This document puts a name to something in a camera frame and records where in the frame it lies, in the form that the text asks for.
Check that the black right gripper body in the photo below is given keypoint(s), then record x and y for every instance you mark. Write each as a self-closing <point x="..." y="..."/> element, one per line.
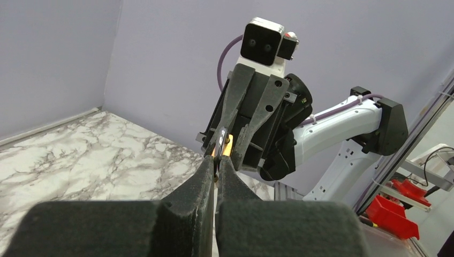
<point x="280" y="158"/>

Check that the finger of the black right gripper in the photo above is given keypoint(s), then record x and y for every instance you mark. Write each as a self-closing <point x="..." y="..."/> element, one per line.
<point x="228" y="104"/>
<point x="259" y="117"/>

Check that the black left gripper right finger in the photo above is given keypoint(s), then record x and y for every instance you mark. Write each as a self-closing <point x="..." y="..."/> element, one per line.
<point x="249" y="226"/>

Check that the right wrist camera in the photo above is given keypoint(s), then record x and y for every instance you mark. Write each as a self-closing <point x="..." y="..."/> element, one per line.
<point x="266" y="46"/>

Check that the brass padlock with key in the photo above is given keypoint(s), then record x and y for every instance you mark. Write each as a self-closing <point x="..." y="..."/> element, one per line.
<point x="223" y="147"/>

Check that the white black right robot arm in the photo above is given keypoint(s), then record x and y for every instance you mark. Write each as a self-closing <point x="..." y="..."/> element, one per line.
<point x="366" y="125"/>

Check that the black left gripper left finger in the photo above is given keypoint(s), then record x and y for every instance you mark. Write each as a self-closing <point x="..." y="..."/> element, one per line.
<point x="181" y="224"/>

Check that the red plastic bin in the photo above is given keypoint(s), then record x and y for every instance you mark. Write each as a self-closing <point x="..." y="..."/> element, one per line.
<point x="388" y="213"/>

